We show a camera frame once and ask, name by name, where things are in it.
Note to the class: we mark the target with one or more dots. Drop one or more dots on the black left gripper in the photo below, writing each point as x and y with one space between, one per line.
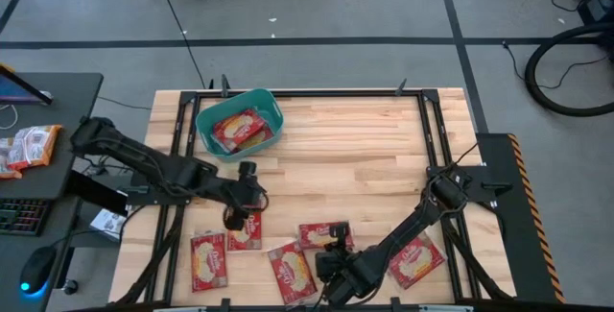
244 194

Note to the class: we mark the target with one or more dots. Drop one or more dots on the white printed box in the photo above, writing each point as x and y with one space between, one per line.
108 224

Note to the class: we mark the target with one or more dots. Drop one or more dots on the red Orville Redenbacher popcorn bag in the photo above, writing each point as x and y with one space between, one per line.
237 127
314 236
252 236
292 273
208 261
416 261
259 142

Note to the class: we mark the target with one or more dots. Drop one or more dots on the silver bracket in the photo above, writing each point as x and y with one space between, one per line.
180 309
446 309

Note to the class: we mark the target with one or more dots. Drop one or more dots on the computer monitor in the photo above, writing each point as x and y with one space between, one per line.
19 88

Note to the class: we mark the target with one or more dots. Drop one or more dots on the black aluminium table frame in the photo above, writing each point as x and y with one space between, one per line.
312 93

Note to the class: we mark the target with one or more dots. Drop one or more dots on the teal plastic basket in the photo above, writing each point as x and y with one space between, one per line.
206 122

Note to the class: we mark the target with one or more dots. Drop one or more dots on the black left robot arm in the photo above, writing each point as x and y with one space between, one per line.
144 158

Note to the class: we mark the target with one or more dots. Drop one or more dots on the black computer mouse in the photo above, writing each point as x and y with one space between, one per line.
36 269

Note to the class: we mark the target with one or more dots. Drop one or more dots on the black desk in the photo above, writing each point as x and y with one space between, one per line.
72 110

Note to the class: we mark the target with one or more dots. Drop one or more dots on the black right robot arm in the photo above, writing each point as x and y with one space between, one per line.
408 221

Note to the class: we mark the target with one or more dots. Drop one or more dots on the black hazard striped plate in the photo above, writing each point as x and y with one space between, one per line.
508 235

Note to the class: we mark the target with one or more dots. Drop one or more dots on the black backlit keyboard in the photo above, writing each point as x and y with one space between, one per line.
21 216

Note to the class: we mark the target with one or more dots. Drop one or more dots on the orange snack package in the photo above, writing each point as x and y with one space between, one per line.
33 146
7 163

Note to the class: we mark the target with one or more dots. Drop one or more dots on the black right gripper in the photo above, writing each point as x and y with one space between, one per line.
345 273

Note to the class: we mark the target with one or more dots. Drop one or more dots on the black round caster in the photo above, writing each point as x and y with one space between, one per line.
70 287

